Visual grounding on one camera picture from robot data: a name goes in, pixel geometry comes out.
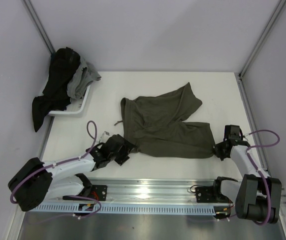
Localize olive green shorts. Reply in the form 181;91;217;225
120;83;215;159

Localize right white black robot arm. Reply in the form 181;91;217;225
211;125;282;226

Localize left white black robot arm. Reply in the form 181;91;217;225
8;134;136;212

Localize black shorts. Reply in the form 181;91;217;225
32;47;81;132

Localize grey shorts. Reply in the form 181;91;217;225
67;56;102;100

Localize white plastic basket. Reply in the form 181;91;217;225
48;85;91;117

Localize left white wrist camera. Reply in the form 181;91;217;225
99;131;111;143

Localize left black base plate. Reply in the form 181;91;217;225
62;185;108;202

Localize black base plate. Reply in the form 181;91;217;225
189;185;232;204
62;185;108;202

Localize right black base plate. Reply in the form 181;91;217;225
189;185;232;204

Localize aluminium mounting rail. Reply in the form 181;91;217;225
16;177;286;207

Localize white slotted cable duct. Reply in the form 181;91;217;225
34;203;215;216

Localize right aluminium frame post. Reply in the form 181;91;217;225
238;0;286;80

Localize aluminium frame post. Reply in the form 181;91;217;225
238;0;286;80
21;0;56;55

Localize left aluminium frame post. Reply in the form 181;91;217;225
21;0;56;55

